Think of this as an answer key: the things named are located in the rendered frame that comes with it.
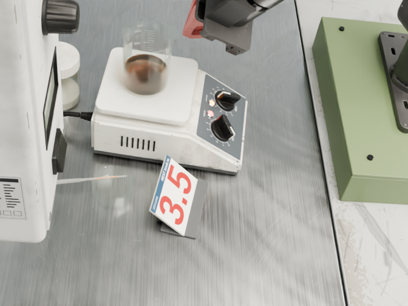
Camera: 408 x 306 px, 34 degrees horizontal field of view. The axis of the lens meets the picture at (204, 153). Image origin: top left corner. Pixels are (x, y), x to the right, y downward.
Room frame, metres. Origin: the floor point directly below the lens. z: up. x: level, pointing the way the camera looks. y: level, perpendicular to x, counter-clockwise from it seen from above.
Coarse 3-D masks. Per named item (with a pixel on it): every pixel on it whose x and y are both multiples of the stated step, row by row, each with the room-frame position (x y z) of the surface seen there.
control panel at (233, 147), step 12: (204, 84) 0.67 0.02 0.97; (216, 84) 0.69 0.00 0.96; (204, 96) 0.65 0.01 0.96; (240, 96) 0.69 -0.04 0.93; (204, 108) 0.63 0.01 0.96; (216, 108) 0.64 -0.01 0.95; (240, 108) 0.67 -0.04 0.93; (204, 120) 0.61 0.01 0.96; (240, 120) 0.65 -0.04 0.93; (204, 132) 0.59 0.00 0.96; (240, 132) 0.63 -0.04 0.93; (216, 144) 0.58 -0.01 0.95; (228, 144) 0.59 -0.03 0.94; (240, 144) 0.61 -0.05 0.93
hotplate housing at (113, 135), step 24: (96, 120) 0.57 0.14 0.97; (120, 120) 0.57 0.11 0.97; (144, 120) 0.58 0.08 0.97; (192, 120) 0.60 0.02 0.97; (96, 144) 0.57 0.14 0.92; (120, 144) 0.57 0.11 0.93; (144, 144) 0.57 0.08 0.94; (168, 144) 0.57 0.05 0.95; (192, 144) 0.57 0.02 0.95; (216, 168) 0.57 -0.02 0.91; (240, 168) 0.58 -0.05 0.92
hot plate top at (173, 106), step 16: (112, 64) 0.65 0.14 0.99; (176, 64) 0.68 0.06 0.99; (192, 64) 0.68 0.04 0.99; (112, 80) 0.62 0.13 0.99; (176, 80) 0.65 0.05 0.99; (192, 80) 0.65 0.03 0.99; (112, 96) 0.60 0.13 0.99; (128, 96) 0.60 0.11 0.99; (160, 96) 0.61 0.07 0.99; (176, 96) 0.62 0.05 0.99; (192, 96) 0.62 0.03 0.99; (112, 112) 0.57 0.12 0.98; (128, 112) 0.57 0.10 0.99; (144, 112) 0.58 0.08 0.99; (160, 112) 0.58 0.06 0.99; (176, 112) 0.59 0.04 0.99
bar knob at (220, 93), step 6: (222, 90) 0.68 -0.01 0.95; (216, 96) 0.66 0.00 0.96; (222, 96) 0.66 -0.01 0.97; (228, 96) 0.66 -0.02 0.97; (234, 96) 0.66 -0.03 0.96; (222, 102) 0.66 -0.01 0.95; (228, 102) 0.66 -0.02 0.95; (234, 102) 0.66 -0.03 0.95; (222, 108) 0.65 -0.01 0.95; (228, 108) 0.65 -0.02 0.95
